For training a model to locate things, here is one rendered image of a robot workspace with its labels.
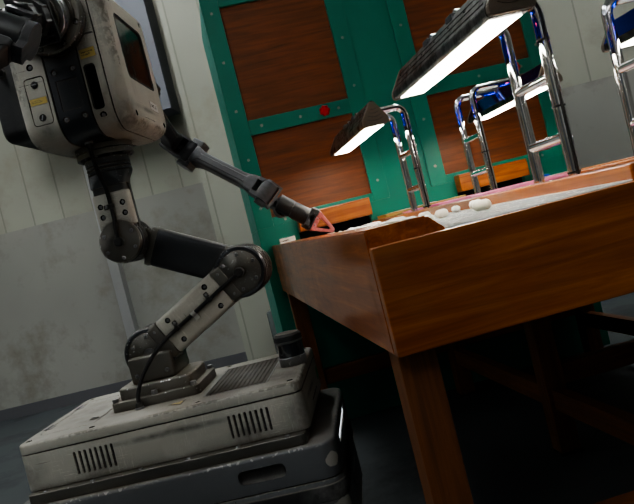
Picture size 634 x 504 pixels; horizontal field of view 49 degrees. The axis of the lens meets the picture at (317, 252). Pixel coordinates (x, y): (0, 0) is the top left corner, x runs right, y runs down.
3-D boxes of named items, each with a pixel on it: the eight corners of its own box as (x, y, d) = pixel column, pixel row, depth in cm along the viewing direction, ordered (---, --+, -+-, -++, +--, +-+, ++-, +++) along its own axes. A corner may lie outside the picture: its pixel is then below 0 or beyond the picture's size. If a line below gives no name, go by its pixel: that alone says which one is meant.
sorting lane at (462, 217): (450, 241, 101) (446, 226, 101) (303, 249, 280) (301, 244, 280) (637, 192, 105) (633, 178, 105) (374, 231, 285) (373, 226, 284)
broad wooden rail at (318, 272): (394, 356, 100) (363, 230, 99) (282, 291, 279) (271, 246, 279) (472, 334, 102) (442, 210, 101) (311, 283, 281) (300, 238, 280)
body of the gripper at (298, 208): (314, 211, 232) (294, 201, 231) (318, 209, 222) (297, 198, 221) (305, 228, 232) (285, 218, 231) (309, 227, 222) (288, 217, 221)
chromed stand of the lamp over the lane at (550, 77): (507, 241, 130) (450, 6, 129) (469, 243, 150) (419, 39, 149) (599, 217, 133) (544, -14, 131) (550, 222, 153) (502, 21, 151)
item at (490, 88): (499, 217, 232) (467, 85, 230) (477, 220, 251) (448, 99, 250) (552, 204, 234) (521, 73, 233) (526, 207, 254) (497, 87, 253)
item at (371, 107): (363, 127, 204) (357, 103, 204) (330, 156, 266) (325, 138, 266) (389, 121, 205) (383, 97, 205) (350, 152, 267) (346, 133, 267)
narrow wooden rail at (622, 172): (646, 234, 105) (629, 163, 105) (378, 247, 285) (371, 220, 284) (678, 225, 106) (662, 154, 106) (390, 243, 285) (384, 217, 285)
